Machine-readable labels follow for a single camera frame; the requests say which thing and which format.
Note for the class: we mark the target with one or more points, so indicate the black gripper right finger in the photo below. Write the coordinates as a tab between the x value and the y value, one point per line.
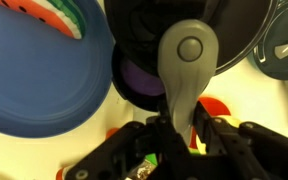
267	156

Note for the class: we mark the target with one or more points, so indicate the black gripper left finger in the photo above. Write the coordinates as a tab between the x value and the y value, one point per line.
117	153

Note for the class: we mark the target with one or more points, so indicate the black frying pan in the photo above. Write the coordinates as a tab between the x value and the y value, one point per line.
237	26

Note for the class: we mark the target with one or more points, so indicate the purple toy in pot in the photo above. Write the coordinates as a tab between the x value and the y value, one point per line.
140	80

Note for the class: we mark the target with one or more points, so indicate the small brown box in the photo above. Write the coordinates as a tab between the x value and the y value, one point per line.
144	170

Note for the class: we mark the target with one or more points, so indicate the green yellow toy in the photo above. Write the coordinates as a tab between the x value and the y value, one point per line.
151	158

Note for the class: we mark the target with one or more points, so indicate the small red toy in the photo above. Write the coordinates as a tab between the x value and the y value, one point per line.
61	174

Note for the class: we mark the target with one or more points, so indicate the red bowl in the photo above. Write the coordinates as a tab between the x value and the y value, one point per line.
215	105

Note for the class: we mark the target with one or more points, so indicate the blue plate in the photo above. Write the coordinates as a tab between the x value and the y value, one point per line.
40	73

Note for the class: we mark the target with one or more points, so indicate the toy watermelon slice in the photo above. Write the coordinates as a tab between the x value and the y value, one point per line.
50	15

